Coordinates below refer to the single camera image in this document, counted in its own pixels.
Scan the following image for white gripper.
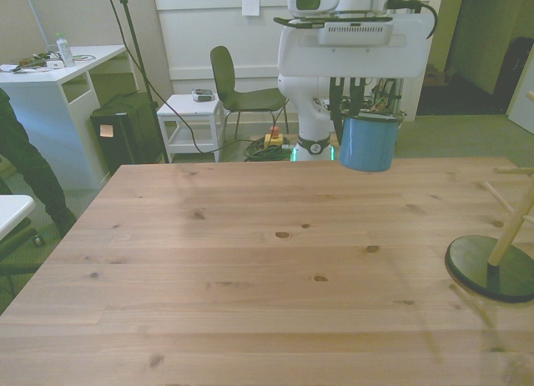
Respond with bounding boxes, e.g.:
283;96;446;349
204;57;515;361
278;13;435;143

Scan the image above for blue enamel mug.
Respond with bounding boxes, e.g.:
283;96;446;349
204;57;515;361
337;113;401;173

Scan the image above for wooden mug tree black base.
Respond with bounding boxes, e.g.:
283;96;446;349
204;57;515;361
444;89;534;305

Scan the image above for yellow emergency stop button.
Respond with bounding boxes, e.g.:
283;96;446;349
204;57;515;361
264;126;285;150

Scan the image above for cardboard box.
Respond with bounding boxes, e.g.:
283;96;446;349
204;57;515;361
424;63;451;88

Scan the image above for dark moulded chair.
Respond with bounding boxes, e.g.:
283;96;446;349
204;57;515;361
209;45;290;142

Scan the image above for white step stool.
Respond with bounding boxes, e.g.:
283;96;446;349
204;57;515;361
156;93;224;164

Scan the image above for tall black box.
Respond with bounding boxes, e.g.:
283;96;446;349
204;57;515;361
497;36;534;113

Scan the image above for black tripod stand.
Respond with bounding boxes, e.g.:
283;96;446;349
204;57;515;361
98;0;170;165

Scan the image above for black computer tower orange note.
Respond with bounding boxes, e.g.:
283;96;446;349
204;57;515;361
89;111;135;177

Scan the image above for clear plastic bottle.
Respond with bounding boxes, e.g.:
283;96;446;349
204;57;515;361
55;32;77;68

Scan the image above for white desk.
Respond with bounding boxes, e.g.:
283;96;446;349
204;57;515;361
0;44;139;192

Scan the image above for tools clutter pile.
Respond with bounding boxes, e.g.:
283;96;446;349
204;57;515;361
0;50;64;75

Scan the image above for person leg dark trousers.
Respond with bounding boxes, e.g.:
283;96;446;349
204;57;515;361
0;87;78;239

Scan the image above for white rounded table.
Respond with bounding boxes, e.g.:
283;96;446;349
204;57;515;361
0;193;36;242

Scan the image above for tangled coloured wires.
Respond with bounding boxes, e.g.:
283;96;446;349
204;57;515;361
340;77;405;117

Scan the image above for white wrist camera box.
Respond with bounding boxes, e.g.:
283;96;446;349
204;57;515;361
317;20;395;46

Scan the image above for coiled dark cables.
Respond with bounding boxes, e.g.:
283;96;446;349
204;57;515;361
243;137;294;163

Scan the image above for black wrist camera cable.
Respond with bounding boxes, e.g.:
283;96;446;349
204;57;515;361
386;0;440;41

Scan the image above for black tripod cable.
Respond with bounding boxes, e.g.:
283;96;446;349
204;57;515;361
103;0;268;155

